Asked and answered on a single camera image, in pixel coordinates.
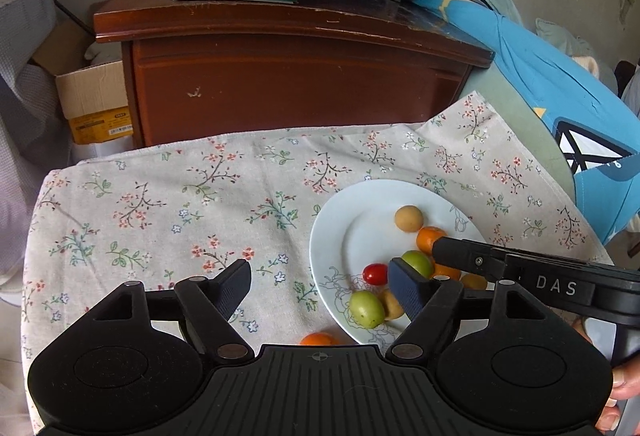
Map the pale grey pillow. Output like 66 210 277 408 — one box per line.
535 18 621 86

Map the floral tablecloth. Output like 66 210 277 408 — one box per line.
20 90 616 434

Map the brown cardboard box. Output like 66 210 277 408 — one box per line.
30 20 133 147

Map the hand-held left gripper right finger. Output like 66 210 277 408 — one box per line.
386 257 549 363

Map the white plate with line drawings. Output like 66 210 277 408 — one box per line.
309 179 493 348

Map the green plum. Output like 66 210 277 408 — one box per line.
401 250 435 281
348 290 386 329

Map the yellow packet box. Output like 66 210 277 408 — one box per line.
69 107 135 144

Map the red-brown wooden nightstand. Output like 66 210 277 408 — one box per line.
93 0 496 149

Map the red cherry tomato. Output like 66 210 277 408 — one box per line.
362 263 390 287

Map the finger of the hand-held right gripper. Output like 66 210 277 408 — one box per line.
431 237 508 277

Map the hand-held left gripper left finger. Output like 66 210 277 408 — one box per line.
92 258 252 365

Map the person's right hand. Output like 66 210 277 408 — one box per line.
597 356 640 432

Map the black cable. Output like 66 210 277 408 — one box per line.
52 0 96 36

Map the grey-green bed sheet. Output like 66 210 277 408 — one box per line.
470 58 576 207

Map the lavender fine-checked cloth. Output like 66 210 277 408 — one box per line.
0 0 76 287

